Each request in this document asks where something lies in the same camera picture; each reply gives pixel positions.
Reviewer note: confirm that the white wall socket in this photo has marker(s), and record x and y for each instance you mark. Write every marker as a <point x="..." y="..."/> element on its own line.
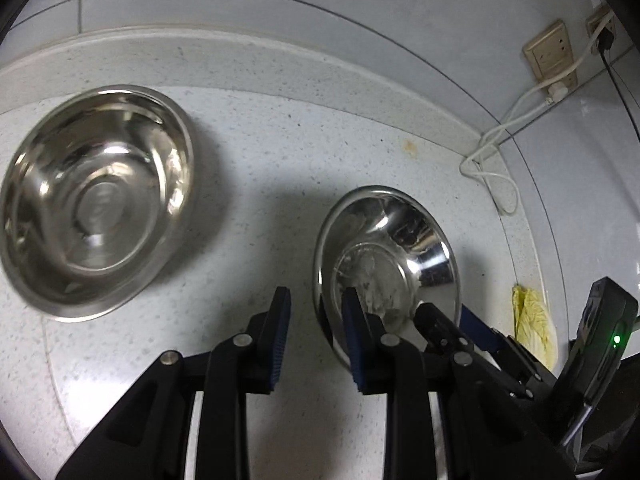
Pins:
<point x="600" y="21"/>

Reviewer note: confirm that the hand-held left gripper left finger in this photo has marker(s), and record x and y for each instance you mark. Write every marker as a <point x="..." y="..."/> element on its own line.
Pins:
<point x="281" y="332"/>

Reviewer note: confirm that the small steel bowl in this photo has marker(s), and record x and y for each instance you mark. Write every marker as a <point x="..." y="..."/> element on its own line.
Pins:
<point x="390" y="240"/>

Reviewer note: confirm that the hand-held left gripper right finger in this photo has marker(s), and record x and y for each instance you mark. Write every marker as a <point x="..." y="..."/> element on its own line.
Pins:
<point x="352" y="337"/>

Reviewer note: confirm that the beige wall socket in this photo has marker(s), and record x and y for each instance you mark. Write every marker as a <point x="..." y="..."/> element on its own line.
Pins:
<point x="550" y="52"/>

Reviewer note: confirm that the yellow dish cloth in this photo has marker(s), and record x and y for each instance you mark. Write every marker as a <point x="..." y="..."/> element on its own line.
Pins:
<point x="532" y="320"/>

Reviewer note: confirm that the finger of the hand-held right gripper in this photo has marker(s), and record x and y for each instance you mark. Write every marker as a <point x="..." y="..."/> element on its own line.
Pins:
<point x="435" y="322"/>
<point x="480" y="327"/>

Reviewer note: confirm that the large steel bowl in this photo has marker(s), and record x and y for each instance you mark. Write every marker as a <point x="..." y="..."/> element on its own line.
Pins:
<point x="95" y="200"/>

